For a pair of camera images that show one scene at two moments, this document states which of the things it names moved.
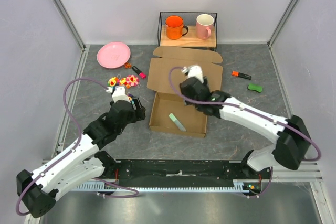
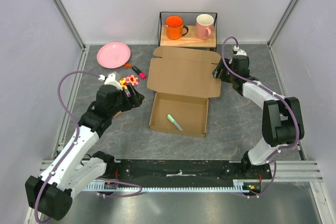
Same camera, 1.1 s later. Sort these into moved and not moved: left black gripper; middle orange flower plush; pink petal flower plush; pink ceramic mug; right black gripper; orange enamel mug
Moved: right black gripper; left black gripper
Not moved: pink ceramic mug; middle orange flower plush; orange enamel mug; pink petal flower plush
